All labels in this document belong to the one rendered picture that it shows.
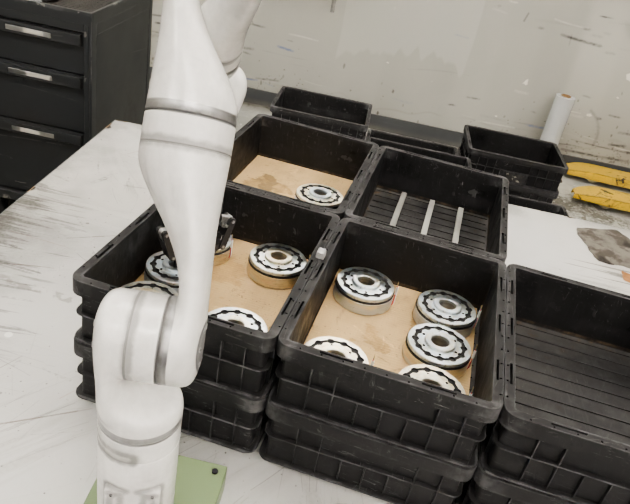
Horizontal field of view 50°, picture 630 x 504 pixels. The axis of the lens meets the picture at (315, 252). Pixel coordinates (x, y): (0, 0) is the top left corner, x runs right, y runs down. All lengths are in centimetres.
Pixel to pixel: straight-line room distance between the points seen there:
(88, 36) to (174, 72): 182
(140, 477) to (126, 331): 20
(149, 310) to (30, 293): 69
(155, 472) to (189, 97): 41
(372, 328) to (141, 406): 49
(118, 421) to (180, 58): 37
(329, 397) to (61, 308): 58
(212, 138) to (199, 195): 6
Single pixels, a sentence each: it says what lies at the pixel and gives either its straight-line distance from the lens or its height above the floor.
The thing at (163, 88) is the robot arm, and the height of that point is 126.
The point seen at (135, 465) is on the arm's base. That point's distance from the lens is 78.
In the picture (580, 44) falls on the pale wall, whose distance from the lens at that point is 445.
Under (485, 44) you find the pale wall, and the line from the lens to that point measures 436.
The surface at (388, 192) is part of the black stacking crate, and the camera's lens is 158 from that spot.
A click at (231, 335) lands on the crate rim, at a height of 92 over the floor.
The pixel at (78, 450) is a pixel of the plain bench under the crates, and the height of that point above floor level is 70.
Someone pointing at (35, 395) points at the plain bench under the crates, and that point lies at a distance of 113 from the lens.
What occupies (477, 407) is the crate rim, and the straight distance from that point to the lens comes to 88.
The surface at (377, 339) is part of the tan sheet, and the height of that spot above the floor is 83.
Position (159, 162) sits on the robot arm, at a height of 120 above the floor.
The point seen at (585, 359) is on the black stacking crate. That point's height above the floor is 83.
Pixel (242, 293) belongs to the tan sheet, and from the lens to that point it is 113.
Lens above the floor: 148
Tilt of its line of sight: 30 degrees down
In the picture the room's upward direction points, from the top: 11 degrees clockwise
